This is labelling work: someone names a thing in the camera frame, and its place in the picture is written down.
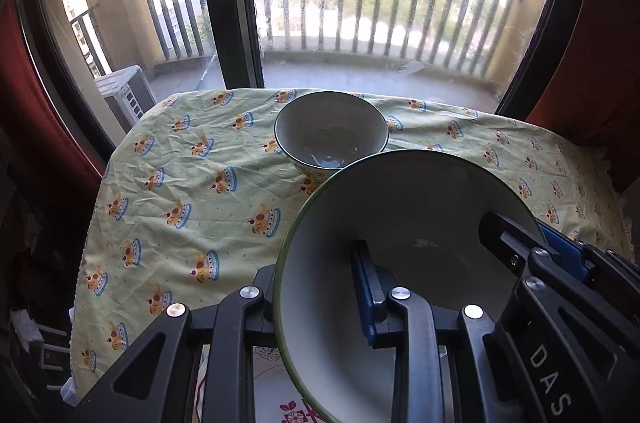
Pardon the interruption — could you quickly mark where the white rack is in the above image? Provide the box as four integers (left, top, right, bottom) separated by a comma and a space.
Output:
10, 308, 71, 404

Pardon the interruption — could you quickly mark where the grey floral bowl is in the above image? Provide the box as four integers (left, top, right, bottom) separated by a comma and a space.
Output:
274, 91, 390, 184
274, 149, 548, 423

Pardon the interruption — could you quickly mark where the balcony railing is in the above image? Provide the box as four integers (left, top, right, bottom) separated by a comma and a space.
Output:
67, 0, 521, 78

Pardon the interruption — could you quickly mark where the small red-patterned dish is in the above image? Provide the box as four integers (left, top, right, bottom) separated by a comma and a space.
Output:
252, 345, 331, 423

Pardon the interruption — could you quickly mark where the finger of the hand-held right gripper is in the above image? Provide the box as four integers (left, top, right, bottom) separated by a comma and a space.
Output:
542, 223, 640, 319
479, 211, 640, 354

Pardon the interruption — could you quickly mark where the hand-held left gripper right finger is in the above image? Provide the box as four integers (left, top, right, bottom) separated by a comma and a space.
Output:
352, 240, 541, 423

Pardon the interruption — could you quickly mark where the black window frame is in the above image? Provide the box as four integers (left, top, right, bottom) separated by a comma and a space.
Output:
20, 0, 596, 164

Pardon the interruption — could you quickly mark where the white air conditioner unit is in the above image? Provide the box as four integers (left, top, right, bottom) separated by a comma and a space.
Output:
94, 65, 158, 134

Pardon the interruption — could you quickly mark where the yellow printed tablecloth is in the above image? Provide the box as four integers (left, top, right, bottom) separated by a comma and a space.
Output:
62, 88, 633, 409

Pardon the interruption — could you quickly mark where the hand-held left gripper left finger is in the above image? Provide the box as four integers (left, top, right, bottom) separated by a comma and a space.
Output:
72, 265, 278, 423

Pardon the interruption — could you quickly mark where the red curtain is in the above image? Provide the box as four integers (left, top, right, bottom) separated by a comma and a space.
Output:
525, 0, 640, 194
0, 0, 106, 204

